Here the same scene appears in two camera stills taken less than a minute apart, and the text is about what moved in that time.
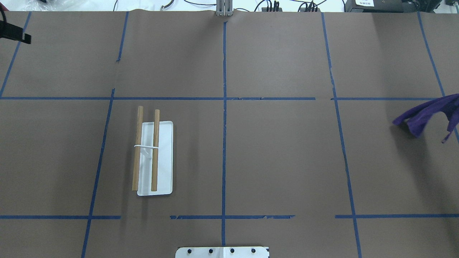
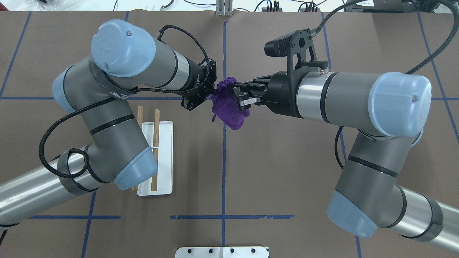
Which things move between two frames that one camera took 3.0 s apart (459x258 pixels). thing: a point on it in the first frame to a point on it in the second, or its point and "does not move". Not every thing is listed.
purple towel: [417, 117] to [225, 104]
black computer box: [393, 6] does not move
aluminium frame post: [224, 8] does not move
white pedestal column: [222, 252] does not move
